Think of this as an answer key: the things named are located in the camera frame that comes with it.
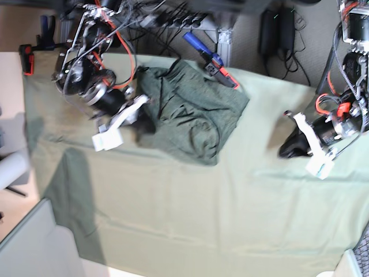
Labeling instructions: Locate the light green table cloth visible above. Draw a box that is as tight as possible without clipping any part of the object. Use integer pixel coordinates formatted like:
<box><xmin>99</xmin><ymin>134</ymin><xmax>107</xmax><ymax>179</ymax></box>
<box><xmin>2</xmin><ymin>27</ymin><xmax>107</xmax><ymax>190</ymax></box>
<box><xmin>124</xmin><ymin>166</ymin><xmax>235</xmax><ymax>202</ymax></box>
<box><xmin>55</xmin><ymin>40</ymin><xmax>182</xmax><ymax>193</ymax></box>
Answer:
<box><xmin>0</xmin><ymin>50</ymin><xmax>369</xmax><ymax>277</ymax></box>

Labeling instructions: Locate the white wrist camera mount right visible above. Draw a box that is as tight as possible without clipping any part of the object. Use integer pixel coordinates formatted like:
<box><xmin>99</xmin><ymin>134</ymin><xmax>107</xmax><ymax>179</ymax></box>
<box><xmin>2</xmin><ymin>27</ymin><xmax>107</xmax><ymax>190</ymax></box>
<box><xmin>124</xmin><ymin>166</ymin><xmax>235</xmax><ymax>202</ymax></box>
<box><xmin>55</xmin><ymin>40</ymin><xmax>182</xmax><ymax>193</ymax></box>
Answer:
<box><xmin>92</xmin><ymin>95</ymin><xmax>150</xmax><ymax>152</ymax></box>

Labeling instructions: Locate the white power strip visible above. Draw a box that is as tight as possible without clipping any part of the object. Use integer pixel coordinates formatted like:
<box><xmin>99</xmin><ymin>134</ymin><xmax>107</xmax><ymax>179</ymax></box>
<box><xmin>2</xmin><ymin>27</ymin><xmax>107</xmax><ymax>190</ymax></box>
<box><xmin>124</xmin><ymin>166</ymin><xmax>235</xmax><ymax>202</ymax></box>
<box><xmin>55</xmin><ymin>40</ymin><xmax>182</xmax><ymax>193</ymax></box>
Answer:
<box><xmin>130</xmin><ymin>11</ymin><xmax>218</xmax><ymax>31</ymax></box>

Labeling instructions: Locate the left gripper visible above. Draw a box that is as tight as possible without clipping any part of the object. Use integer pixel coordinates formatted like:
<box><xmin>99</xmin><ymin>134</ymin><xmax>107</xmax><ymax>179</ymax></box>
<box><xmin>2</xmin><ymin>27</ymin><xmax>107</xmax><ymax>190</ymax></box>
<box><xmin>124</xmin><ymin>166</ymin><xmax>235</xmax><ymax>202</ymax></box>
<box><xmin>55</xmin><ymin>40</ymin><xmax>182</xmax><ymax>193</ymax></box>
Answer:
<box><xmin>278</xmin><ymin>128</ymin><xmax>310</xmax><ymax>159</ymax></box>

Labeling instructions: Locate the black power adapter right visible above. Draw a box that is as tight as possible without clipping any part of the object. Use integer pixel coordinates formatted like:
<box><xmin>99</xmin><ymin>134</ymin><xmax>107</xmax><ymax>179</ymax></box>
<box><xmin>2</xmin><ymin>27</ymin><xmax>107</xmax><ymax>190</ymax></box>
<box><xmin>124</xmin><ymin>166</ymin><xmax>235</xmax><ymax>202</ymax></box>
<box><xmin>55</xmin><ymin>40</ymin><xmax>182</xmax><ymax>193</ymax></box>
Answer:
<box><xmin>278</xmin><ymin>6</ymin><xmax>295</xmax><ymax>52</ymax></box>

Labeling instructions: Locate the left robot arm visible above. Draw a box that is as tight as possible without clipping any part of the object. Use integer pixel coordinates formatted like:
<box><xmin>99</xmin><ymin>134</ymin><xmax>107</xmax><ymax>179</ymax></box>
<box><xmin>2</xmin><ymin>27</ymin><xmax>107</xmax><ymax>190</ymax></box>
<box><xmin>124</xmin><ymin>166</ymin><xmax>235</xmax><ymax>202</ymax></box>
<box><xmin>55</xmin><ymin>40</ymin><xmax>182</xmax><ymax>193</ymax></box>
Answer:
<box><xmin>308</xmin><ymin>1</ymin><xmax>368</xmax><ymax>158</ymax></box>

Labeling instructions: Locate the red and blue clamp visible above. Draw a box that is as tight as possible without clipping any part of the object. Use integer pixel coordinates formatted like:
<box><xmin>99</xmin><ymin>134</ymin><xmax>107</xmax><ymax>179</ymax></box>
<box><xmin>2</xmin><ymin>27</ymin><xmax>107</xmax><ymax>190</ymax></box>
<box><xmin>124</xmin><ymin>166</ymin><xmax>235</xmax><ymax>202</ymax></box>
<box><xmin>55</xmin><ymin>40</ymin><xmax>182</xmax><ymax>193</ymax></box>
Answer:
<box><xmin>182</xmin><ymin>32</ymin><xmax>239</xmax><ymax>89</ymax></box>

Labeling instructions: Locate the white cylinder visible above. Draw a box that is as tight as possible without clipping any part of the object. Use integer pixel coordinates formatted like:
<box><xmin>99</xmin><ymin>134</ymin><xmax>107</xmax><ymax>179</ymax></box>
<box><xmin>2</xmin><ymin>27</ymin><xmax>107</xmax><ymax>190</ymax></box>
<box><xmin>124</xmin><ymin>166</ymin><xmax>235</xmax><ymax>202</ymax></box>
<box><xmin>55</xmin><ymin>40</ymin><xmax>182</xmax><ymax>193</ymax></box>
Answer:
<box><xmin>0</xmin><ymin>151</ymin><xmax>29</xmax><ymax>190</ymax></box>

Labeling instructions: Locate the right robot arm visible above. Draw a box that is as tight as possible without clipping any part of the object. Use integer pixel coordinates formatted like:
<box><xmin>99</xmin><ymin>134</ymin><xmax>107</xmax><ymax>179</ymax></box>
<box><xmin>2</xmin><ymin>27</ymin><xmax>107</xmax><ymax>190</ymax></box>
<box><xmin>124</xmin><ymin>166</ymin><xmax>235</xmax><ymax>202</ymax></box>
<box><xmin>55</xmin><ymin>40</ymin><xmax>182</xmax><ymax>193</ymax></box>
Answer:
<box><xmin>51</xmin><ymin>1</ymin><xmax>156</xmax><ymax>134</ymax></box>

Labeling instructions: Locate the black power adapter left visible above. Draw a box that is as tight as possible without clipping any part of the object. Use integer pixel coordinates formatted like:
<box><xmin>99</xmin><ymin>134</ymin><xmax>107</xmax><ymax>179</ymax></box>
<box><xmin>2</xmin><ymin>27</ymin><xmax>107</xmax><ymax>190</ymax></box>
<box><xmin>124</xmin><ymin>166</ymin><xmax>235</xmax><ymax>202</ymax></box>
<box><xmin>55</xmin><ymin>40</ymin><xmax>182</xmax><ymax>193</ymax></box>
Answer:
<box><xmin>258</xmin><ymin>10</ymin><xmax>278</xmax><ymax>57</ymax></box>

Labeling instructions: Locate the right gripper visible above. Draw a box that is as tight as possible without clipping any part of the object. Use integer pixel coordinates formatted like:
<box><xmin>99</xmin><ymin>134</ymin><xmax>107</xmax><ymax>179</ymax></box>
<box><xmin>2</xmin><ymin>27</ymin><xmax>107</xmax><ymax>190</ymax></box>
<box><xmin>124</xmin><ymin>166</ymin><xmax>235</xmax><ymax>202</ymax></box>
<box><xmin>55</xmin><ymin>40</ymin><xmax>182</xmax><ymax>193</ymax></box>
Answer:
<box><xmin>123</xmin><ymin>108</ymin><xmax>156</xmax><ymax>136</ymax></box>

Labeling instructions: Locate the green T-shirt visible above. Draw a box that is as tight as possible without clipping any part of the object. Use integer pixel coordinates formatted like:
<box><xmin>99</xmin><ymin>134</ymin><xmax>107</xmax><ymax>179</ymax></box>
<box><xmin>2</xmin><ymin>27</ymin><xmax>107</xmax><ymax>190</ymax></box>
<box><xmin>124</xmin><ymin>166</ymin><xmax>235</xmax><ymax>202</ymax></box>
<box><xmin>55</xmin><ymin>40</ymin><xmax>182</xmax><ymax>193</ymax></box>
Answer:
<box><xmin>136</xmin><ymin>60</ymin><xmax>249</xmax><ymax>166</ymax></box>

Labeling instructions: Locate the black power adapter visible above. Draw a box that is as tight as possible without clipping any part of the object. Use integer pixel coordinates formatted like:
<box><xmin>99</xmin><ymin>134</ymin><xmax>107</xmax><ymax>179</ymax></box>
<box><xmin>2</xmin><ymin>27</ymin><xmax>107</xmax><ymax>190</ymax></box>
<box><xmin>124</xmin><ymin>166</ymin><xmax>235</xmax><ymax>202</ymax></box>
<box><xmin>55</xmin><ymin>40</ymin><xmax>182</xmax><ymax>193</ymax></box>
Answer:
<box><xmin>278</xmin><ymin>6</ymin><xmax>295</xmax><ymax>52</ymax></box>
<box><xmin>258</xmin><ymin>10</ymin><xmax>278</xmax><ymax>57</ymax></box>

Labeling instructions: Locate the aluminium table frame leg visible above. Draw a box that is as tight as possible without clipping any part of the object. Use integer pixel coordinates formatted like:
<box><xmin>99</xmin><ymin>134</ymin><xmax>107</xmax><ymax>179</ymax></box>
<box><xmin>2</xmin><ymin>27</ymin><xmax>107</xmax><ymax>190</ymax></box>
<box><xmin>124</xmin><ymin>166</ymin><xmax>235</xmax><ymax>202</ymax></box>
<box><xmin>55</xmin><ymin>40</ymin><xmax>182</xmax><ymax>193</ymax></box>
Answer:
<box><xmin>213</xmin><ymin>12</ymin><xmax>239</xmax><ymax>67</ymax></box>

